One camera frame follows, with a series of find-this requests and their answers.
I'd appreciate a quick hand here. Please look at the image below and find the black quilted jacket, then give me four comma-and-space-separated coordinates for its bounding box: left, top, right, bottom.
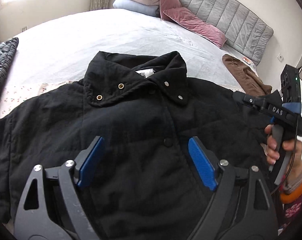
0, 51, 269, 239

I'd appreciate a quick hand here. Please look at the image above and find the person's right hand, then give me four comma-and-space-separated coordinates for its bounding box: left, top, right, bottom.
264, 125, 302, 191

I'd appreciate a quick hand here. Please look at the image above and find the brown garment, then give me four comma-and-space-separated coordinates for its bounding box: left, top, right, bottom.
222, 54, 272, 96

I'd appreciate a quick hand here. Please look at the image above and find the small snack packet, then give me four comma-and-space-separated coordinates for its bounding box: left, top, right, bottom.
242, 56, 256, 68

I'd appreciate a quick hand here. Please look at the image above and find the grey padded headboard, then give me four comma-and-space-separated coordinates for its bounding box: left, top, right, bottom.
152, 0, 274, 66

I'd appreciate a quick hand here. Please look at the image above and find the cherry print bed sheet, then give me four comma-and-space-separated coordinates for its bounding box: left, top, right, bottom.
0, 80, 73, 119

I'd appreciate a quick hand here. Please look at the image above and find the pink velvet pillow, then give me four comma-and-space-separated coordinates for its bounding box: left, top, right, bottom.
159, 0, 226, 48

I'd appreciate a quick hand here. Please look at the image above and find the wall power socket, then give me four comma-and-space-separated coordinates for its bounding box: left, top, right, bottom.
277, 54, 284, 62

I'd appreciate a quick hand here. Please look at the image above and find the orange wrist bracelet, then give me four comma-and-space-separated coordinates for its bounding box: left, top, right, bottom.
279, 166, 302, 205

